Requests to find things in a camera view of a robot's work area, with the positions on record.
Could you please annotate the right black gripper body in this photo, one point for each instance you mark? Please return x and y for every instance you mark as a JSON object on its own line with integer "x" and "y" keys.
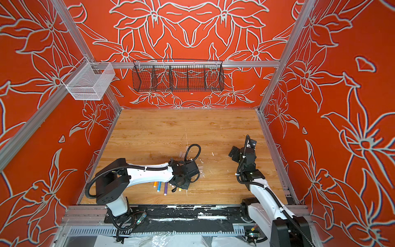
{"x": 238, "y": 156}

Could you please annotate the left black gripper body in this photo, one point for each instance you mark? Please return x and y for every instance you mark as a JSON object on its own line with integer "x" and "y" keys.
{"x": 184, "y": 184}

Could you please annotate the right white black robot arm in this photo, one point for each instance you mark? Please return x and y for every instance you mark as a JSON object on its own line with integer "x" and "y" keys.
{"x": 275, "y": 224}

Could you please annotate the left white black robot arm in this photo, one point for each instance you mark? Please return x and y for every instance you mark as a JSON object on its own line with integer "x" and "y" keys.
{"x": 108, "y": 185}

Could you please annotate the purple marker pen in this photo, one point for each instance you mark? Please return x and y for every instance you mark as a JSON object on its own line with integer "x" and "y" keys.
{"x": 166, "y": 188}

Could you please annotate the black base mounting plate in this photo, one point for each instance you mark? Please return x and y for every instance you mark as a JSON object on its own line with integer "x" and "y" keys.
{"x": 183, "y": 218}

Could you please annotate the small green circuit board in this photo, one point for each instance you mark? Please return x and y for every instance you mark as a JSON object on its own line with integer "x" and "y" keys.
{"x": 252, "y": 234}

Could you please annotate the white mesh basket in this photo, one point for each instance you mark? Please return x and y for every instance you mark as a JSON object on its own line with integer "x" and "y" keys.
{"x": 89, "y": 80}

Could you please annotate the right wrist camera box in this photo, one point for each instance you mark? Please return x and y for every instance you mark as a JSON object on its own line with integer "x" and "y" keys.
{"x": 252, "y": 144}

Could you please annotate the white slotted cable duct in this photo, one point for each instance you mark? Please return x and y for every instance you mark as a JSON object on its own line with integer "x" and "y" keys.
{"x": 77, "y": 231}

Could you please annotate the black wire basket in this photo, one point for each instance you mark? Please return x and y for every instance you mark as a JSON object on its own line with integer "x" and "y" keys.
{"x": 178, "y": 76}

